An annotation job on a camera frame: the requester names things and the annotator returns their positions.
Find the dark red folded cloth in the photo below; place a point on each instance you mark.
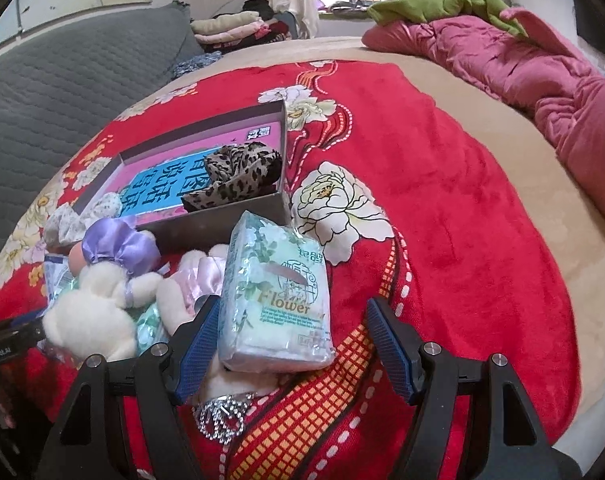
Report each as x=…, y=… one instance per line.
x=272, y=37

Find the green blanket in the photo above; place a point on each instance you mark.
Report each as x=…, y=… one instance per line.
x=462, y=0

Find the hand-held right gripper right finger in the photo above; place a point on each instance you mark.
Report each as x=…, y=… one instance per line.
x=390, y=345

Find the clothes on window seat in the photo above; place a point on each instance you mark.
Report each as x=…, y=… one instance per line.
x=345, y=7

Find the white plush rabbit purple bow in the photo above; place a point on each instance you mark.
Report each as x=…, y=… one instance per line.
x=92, y=310

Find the pink folded blanket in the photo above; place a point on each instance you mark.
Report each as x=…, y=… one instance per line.
x=232, y=35

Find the leopard print cloth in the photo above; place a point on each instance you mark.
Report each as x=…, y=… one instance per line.
x=232, y=175

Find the grey cardboard box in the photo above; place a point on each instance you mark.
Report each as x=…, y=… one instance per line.
x=197, y=227

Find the white blue wipe packet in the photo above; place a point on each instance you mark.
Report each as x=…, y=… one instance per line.
x=57, y=277

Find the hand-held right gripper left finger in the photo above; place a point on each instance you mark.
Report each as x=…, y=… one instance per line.
x=202, y=340

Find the red floral blanket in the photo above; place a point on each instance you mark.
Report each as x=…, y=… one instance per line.
x=457, y=260

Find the pink quilt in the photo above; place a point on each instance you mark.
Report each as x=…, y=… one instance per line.
x=532, y=75

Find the black garment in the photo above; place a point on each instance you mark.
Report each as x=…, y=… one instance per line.
x=257, y=7

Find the plush toy with pink bow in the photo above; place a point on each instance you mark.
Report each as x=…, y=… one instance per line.
x=175, y=300

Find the peach makeup sponge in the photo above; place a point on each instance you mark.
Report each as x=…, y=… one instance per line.
x=76, y=257

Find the grey quilted headboard cover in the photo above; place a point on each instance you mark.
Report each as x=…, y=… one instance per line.
x=57, y=110

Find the blue patterned cloth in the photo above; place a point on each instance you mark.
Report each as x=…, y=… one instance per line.
x=197, y=64

